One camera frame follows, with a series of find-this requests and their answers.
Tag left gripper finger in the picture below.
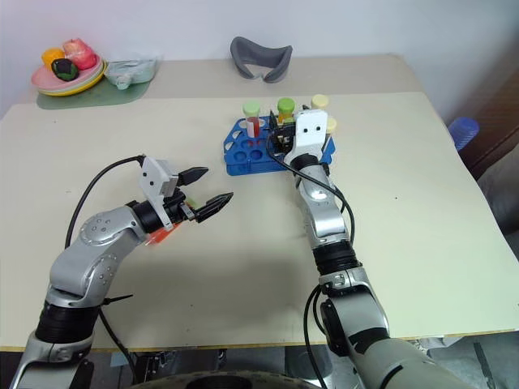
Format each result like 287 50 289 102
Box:
177 165 209 189
194 192 235 224

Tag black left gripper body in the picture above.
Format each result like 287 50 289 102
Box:
163 189 200 224

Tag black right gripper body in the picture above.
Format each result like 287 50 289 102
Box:
267 120 300 159

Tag green liquid test tube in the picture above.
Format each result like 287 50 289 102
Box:
276 97 297 126

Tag red liquid test tube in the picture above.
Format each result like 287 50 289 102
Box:
242 100 263 141

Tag orange liquid test tube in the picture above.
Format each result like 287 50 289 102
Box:
144 224 182 249

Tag blue test tube rack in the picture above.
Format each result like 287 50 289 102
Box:
222 115 337 177

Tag grey headset face pad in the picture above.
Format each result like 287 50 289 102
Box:
229 36 294 85

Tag green table mat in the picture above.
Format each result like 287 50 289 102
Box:
35 59 161 111

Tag black zip tie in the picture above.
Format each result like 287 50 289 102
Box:
97 293 135 311

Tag pale green plastic bag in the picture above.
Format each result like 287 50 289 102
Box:
104 58 158 91

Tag stacked plates with toy fruit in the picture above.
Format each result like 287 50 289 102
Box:
38 59 108 95

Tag yellow plate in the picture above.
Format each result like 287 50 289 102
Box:
38 64 107 97

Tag blue ribbed roll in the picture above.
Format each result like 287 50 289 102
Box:
448 117 481 152

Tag red pink toy apple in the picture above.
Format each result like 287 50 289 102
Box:
62 37 97 71

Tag dark green toy fruit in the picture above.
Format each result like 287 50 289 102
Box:
49 58 79 81

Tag pink plate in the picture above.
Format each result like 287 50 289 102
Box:
31 60 105 92

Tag yellow orange toy fruit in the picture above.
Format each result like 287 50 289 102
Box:
41 47 66 66

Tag brown wooden cabinet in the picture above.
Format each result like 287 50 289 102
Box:
444 66 519 182

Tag grey sofa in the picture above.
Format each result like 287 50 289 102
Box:
476 143 519 237

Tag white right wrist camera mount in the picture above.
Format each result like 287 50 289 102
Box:
282 109 328 164

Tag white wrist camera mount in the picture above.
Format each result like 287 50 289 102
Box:
282 109 328 164
139 156 180 226

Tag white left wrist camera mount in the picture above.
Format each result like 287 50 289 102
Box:
139 156 180 226

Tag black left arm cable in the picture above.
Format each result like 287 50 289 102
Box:
63 155 146 249

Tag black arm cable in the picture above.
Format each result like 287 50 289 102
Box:
63 155 146 249
266 135 358 389

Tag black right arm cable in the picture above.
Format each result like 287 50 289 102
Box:
266 135 358 389

